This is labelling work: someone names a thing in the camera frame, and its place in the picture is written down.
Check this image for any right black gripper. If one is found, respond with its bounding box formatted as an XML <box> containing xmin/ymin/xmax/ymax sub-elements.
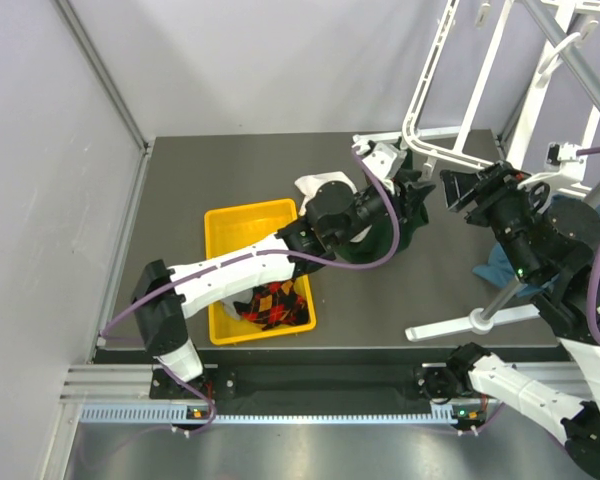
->
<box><xmin>437</xmin><ymin>158</ymin><xmax>544</xmax><ymax>282</ymax></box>

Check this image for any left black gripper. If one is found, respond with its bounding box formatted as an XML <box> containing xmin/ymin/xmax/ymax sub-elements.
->
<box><xmin>333</xmin><ymin>169</ymin><xmax>435</xmax><ymax>248</ymax></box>

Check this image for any green and white sock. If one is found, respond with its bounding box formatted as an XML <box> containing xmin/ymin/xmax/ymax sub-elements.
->
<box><xmin>336</xmin><ymin>150</ymin><xmax>434</xmax><ymax>264</ymax></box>

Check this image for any white clip hanger frame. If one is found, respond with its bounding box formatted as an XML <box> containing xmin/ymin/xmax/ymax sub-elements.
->
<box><xmin>401</xmin><ymin>0</ymin><xmax>600</xmax><ymax>201</ymax></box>

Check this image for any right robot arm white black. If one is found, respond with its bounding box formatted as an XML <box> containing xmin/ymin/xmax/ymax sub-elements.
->
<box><xmin>440</xmin><ymin>162</ymin><xmax>600</xmax><ymax>479</ymax></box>

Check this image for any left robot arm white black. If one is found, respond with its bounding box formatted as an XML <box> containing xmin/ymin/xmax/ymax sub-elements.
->
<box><xmin>129</xmin><ymin>171</ymin><xmax>434</xmax><ymax>397</ymax></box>

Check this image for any white hanger clip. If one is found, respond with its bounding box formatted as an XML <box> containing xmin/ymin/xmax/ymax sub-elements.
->
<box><xmin>422</xmin><ymin>157</ymin><xmax>437</xmax><ymax>180</ymax></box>

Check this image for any blue cloth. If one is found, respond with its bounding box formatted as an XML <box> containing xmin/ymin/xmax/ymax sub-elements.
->
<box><xmin>472</xmin><ymin>194</ymin><xmax>600</xmax><ymax>298</ymax></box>

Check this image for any red black argyle sock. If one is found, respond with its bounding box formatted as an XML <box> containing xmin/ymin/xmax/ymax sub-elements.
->
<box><xmin>230</xmin><ymin>280</ymin><xmax>310</xmax><ymax>331</ymax></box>

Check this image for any yellow plastic bin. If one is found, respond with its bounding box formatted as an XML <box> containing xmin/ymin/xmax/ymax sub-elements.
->
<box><xmin>204</xmin><ymin>198</ymin><xmax>317</xmax><ymax>346</ymax></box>

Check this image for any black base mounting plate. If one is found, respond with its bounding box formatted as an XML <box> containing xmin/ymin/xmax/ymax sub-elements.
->
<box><xmin>148</xmin><ymin>363</ymin><xmax>486</xmax><ymax>404</ymax></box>

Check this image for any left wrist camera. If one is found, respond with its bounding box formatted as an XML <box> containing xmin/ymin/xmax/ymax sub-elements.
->
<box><xmin>352</xmin><ymin>140</ymin><xmax>407</xmax><ymax>194</ymax></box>

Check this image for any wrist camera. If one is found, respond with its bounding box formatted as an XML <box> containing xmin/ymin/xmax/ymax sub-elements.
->
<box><xmin>518</xmin><ymin>143</ymin><xmax>586</xmax><ymax>191</ymax></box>
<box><xmin>352</xmin><ymin>140</ymin><xmax>407</xmax><ymax>194</ymax></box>

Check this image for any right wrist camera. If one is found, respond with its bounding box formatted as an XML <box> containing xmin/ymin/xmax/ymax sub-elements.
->
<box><xmin>518</xmin><ymin>143</ymin><xmax>586</xmax><ymax>191</ymax></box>

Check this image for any aluminium cable duct rail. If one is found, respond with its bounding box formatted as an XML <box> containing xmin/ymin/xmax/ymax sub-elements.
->
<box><xmin>59</xmin><ymin>363</ymin><xmax>600</xmax><ymax>426</ymax></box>

